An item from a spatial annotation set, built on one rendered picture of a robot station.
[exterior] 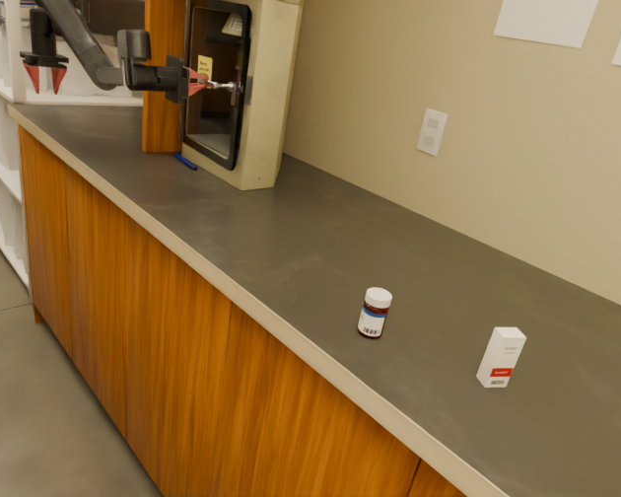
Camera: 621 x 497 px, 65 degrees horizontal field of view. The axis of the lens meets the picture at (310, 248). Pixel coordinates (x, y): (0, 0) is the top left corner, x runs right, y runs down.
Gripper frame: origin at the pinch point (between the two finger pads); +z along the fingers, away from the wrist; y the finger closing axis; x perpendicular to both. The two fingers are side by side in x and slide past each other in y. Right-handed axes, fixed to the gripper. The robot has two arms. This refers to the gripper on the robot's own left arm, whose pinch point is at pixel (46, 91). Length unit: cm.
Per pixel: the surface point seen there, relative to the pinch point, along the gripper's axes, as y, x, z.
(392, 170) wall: 77, -62, 8
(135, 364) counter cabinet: 6, -42, 66
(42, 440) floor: -11, -13, 110
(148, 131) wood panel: 24.8, -9.1, 9.1
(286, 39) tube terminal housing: 42, -46, -23
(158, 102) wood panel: 27.6, -9.2, 0.3
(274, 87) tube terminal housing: 40, -46, -12
